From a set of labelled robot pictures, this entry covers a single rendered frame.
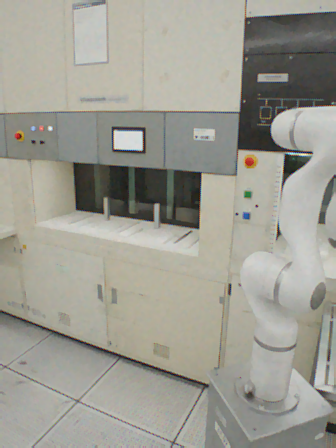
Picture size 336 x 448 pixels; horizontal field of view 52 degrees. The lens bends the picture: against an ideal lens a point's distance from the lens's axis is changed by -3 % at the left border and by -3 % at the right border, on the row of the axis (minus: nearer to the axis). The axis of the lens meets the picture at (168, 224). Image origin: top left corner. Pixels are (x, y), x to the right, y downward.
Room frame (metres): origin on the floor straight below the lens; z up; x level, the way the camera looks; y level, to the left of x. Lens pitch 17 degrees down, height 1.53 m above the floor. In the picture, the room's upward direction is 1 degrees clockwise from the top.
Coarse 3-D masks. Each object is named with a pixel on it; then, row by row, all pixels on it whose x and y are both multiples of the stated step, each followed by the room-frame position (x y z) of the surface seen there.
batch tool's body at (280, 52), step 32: (256, 32) 1.58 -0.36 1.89; (288, 32) 1.52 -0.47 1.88; (320, 32) 1.47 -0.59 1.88; (256, 64) 1.57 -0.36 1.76; (288, 64) 1.51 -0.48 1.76; (320, 64) 1.46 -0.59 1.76; (288, 160) 1.98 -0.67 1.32; (256, 192) 1.56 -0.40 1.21; (256, 224) 1.56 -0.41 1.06; (320, 224) 2.22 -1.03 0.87; (288, 256) 1.64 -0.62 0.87; (320, 320) 1.40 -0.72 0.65; (224, 352) 1.60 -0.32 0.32
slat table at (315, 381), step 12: (324, 312) 1.28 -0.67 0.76; (324, 324) 1.19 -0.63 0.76; (324, 336) 1.11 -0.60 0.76; (324, 348) 1.03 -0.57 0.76; (324, 360) 0.97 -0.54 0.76; (312, 372) 1.35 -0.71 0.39; (324, 372) 0.91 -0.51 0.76; (312, 384) 1.35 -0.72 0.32; (324, 384) 0.85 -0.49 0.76; (324, 396) 0.82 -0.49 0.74
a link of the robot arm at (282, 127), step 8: (288, 112) 0.91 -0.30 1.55; (296, 112) 0.89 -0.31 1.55; (280, 120) 0.91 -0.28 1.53; (288, 120) 0.89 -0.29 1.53; (272, 128) 0.93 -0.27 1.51; (280, 128) 0.90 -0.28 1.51; (288, 128) 0.88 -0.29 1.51; (272, 136) 0.93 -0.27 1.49; (280, 136) 0.90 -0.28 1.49; (288, 136) 0.88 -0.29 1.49; (280, 144) 0.92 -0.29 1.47; (288, 144) 0.89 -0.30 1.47
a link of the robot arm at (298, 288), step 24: (312, 120) 0.84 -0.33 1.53; (312, 144) 0.83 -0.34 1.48; (312, 168) 0.80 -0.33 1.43; (288, 192) 0.84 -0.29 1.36; (312, 192) 0.81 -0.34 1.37; (288, 216) 0.82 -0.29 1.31; (312, 216) 0.81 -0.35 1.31; (288, 240) 0.80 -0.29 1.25; (312, 240) 0.80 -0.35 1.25; (288, 264) 0.81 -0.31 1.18; (312, 264) 0.77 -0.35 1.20; (288, 288) 0.76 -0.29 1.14; (312, 288) 0.74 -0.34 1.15
